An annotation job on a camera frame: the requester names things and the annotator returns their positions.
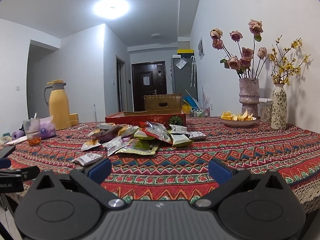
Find white snack packet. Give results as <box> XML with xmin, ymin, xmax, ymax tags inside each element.
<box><xmin>185</xmin><ymin>131</ymin><xmax>207</xmax><ymax>140</ymax></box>

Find silver milk candy bag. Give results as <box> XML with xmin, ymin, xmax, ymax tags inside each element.
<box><xmin>142</xmin><ymin>121</ymin><xmax>172</xmax><ymax>145</ymax></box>

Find small silver snack packet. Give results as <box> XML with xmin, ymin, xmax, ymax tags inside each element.
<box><xmin>72</xmin><ymin>153</ymin><xmax>104</xmax><ymax>166</ymax></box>

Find clear plastic drink cup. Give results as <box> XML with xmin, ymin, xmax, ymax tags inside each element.
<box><xmin>22</xmin><ymin>113</ymin><xmax>41</xmax><ymax>146</ymax></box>

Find purple tissue pack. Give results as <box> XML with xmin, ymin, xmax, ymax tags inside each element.
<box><xmin>36</xmin><ymin>116</ymin><xmax>56</xmax><ymax>139</ymax></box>

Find yellow thermos jug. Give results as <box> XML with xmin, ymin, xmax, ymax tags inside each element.
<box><xmin>44</xmin><ymin>80</ymin><xmax>72</xmax><ymax>131</ymax></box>

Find bowl of orange peels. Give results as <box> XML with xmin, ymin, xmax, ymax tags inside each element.
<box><xmin>220</xmin><ymin>110</ymin><xmax>257</xmax><ymax>128</ymax></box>

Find gold edged snack bag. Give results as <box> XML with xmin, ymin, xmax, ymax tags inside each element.
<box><xmin>117</xmin><ymin>139</ymin><xmax>160</xmax><ymax>155</ymax></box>

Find patterned red tablecloth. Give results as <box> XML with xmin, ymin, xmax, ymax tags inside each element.
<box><xmin>0</xmin><ymin>115</ymin><xmax>320</xmax><ymax>214</ymax></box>

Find clear jar of seeds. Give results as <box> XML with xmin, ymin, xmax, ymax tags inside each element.
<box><xmin>259</xmin><ymin>98</ymin><xmax>273</xmax><ymax>124</ymax></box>

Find floral white vase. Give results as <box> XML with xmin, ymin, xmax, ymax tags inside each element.
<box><xmin>271</xmin><ymin>83</ymin><xmax>287</xmax><ymax>130</ymax></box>

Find pink textured vase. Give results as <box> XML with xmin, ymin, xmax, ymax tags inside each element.
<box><xmin>239</xmin><ymin>77</ymin><xmax>260</xmax><ymax>118</ymax></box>

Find red cardboard tray box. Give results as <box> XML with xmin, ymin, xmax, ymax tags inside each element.
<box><xmin>105</xmin><ymin>109</ymin><xmax>186</xmax><ymax>127</ymax></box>

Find brown cardboard box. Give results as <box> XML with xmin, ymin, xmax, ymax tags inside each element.
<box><xmin>144</xmin><ymin>93</ymin><xmax>182</xmax><ymax>111</ymax></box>

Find yellow blossom branches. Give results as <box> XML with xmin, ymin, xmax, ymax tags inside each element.
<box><xmin>268</xmin><ymin>36</ymin><xmax>311</xmax><ymax>86</ymax></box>

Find dried pink roses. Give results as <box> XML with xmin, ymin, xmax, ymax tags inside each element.
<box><xmin>210</xmin><ymin>19</ymin><xmax>268</xmax><ymax>79</ymax></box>

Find grey refrigerator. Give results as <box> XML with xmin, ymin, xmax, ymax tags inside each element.
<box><xmin>171</xmin><ymin>57</ymin><xmax>198</xmax><ymax>100</ymax></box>

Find dark entrance door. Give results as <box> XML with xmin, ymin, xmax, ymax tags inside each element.
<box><xmin>132</xmin><ymin>61</ymin><xmax>167</xmax><ymax>112</ymax></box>

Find ceiling light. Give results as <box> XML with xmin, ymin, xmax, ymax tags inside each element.
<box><xmin>92</xmin><ymin>0</ymin><xmax>131</xmax><ymax>20</ymax></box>

